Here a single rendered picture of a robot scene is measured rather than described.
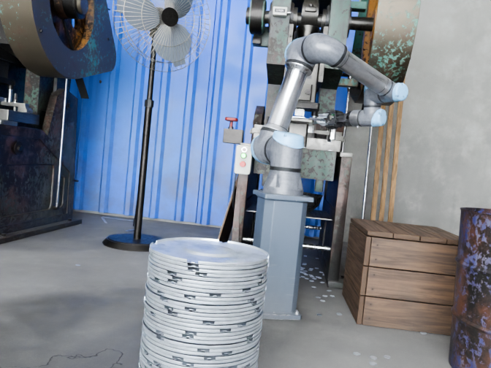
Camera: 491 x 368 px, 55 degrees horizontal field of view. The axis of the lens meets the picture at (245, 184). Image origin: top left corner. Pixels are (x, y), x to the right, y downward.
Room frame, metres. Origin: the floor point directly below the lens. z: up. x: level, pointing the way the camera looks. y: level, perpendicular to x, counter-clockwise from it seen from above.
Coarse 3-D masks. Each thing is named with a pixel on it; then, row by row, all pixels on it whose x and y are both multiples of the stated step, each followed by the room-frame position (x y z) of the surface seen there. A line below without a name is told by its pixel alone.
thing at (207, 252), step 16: (160, 240) 1.20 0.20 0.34; (176, 240) 1.24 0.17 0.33; (192, 240) 1.26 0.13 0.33; (208, 240) 1.28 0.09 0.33; (176, 256) 1.05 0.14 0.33; (192, 256) 1.06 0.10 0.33; (208, 256) 1.08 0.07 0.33; (224, 256) 1.09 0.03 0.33; (240, 256) 1.12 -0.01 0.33; (256, 256) 1.13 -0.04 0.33
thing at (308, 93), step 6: (318, 66) 2.45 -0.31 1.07; (312, 72) 2.45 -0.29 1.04; (318, 72) 2.45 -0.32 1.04; (306, 78) 2.46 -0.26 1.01; (312, 78) 2.45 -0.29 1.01; (306, 84) 2.43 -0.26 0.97; (312, 84) 2.45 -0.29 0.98; (306, 90) 2.42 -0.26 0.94; (312, 90) 2.45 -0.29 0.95; (300, 96) 2.43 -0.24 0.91; (306, 96) 2.43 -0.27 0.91; (312, 96) 2.45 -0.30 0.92
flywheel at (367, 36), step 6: (372, 0) 2.73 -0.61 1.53; (372, 6) 2.74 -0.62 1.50; (372, 12) 2.76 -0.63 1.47; (372, 30) 2.50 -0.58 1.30; (366, 36) 2.80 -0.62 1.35; (372, 36) 2.48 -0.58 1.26; (366, 42) 2.80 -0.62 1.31; (372, 42) 2.70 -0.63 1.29; (366, 48) 2.80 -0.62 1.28; (366, 54) 2.79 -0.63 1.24; (366, 60) 2.77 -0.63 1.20; (360, 84) 2.74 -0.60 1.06
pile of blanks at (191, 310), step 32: (160, 256) 1.04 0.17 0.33; (160, 288) 1.04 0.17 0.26; (192, 288) 1.00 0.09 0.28; (224, 288) 1.01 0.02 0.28; (256, 288) 1.06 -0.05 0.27; (160, 320) 1.03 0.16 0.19; (192, 320) 1.00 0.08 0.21; (224, 320) 1.01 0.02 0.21; (256, 320) 1.07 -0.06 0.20; (160, 352) 1.03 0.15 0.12; (192, 352) 1.00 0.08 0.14; (224, 352) 1.03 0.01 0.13; (256, 352) 1.10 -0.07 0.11
